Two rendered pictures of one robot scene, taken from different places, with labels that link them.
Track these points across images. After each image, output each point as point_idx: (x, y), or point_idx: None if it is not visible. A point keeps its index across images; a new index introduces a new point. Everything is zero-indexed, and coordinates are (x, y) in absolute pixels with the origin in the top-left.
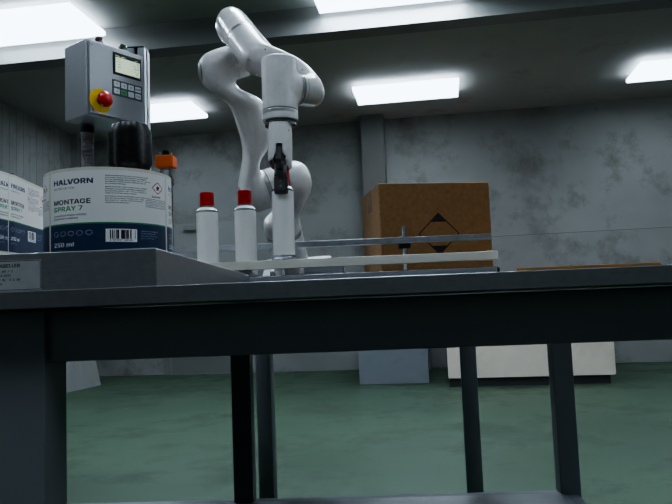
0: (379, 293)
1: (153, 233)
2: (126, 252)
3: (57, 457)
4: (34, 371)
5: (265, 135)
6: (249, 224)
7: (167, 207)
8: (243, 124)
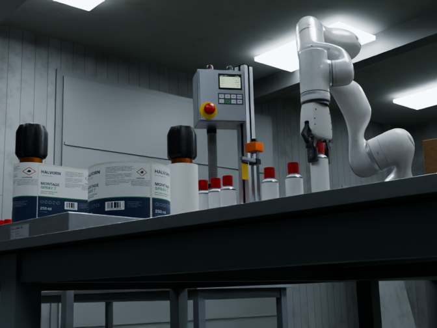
0: (127, 232)
1: (137, 202)
2: (58, 215)
3: None
4: (12, 287)
5: (360, 111)
6: (293, 189)
7: (153, 184)
8: (341, 105)
